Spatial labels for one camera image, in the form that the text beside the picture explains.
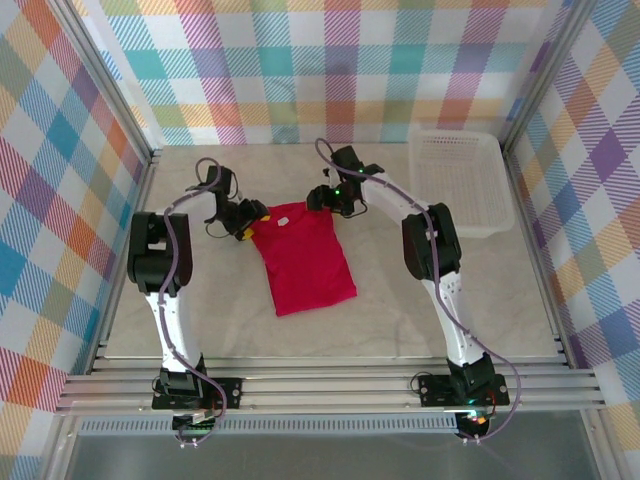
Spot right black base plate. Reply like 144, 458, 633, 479
417, 373, 510, 407

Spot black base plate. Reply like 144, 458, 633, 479
151, 375, 244, 412
417, 373, 510, 407

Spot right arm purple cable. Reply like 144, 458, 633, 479
313, 137, 526, 446

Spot white plastic slotted basket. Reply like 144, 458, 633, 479
409, 130, 517, 239

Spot right aluminium side rail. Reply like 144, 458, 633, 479
499, 144, 576, 370

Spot left green controller board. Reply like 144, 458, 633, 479
172, 408, 225, 435

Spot grey metal sheet panel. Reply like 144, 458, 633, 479
64, 432, 601, 480

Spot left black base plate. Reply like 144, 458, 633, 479
151, 375, 244, 412

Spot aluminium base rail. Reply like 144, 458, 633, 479
54, 355, 609, 416

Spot right orange controller board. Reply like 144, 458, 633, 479
457, 409, 492, 437

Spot grey slotted cable duct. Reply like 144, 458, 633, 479
79, 418, 459, 435

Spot aluminium frame post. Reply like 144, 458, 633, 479
497, 0, 599, 154
49, 0, 165, 169

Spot left aluminium frame post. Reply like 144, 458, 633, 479
49, 0, 165, 169

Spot right aluminium frame post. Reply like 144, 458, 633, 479
497, 0, 599, 154

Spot red t-shirt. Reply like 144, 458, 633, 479
248, 201, 359, 318

